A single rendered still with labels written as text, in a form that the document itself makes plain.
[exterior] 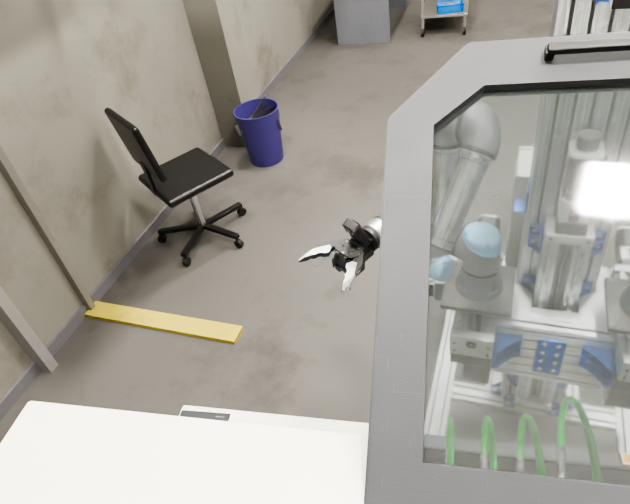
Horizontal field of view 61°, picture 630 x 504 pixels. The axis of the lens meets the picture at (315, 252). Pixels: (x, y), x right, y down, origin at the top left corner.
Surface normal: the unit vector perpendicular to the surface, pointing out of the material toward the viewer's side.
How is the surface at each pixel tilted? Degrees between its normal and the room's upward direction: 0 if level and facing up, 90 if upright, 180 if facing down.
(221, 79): 90
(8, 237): 90
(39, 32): 90
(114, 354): 0
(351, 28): 90
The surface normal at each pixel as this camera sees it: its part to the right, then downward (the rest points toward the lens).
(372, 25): -0.28, 0.66
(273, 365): -0.15, -0.75
